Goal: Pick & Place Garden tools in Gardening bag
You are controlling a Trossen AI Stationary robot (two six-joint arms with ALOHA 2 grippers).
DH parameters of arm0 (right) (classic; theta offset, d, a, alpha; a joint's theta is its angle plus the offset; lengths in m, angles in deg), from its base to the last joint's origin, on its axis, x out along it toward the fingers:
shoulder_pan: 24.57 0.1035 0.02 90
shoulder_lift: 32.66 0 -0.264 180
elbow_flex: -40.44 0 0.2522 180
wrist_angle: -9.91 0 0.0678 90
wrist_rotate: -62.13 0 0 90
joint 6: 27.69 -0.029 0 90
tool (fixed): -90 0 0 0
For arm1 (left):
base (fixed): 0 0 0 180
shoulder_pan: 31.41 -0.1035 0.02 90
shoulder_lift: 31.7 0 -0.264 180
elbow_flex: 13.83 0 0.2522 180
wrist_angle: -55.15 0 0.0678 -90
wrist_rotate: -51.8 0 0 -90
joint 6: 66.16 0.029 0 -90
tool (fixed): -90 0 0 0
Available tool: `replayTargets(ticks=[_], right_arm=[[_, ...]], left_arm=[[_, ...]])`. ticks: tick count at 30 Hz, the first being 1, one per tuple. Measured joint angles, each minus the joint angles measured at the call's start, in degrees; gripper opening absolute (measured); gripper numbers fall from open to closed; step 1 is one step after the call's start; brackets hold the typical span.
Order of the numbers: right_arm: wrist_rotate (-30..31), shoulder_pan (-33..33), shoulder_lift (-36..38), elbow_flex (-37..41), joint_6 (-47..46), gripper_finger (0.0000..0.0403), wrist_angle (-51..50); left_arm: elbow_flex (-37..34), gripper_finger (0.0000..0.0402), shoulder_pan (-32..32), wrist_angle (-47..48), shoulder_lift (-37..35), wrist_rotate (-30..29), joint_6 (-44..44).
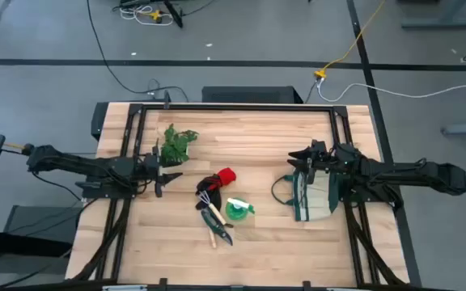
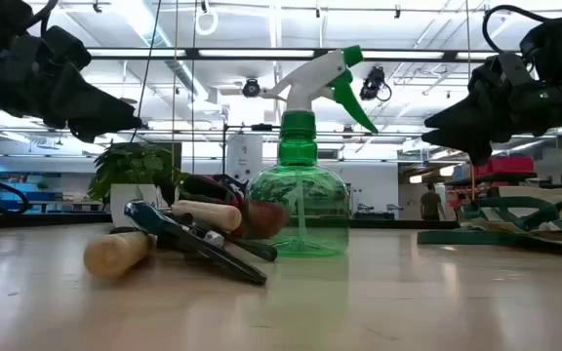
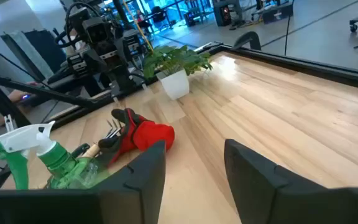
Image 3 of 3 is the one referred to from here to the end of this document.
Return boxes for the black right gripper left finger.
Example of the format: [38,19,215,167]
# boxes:
[0,140,167,224]

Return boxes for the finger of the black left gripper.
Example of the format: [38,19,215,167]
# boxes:
[138,73,149,91]
[109,79,121,103]

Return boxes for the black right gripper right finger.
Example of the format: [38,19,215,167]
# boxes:
[224,139,358,224]

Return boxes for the red and black gardening glove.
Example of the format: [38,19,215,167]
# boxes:
[98,108,176,166]

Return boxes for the metal hand rake wooden handle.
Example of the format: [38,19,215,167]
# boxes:
[81,119,124,159]

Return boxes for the dark green pruning shears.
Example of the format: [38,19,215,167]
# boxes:
[71,142,91,158]

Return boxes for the green spray bottle white trigger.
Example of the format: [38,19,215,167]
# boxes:
[0,120,111,190]

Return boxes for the green plant in white pot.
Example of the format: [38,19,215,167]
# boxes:
[142,45,213,101]

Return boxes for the person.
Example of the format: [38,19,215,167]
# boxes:
[136,9,152,29]

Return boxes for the black office chair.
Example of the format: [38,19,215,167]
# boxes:
[152,6,168,25]

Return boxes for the black panel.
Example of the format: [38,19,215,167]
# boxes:
[23,29,67,74]

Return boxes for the grey panel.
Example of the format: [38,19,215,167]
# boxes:
[0,30,54,82]

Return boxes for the person's hand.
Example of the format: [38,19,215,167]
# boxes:
[9,89,34,104]

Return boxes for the black computer tower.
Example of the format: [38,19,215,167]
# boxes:
[212,0,242,27]

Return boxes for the black equipment case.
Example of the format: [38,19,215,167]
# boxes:
[262,2,294,24]

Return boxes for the yellow extension cable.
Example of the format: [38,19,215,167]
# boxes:
[122,0,155,52]

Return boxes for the black curved bracket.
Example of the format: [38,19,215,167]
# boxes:
[233,30,262,51]

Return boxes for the black floor cable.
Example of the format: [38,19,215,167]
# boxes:
[283,0,295,57]

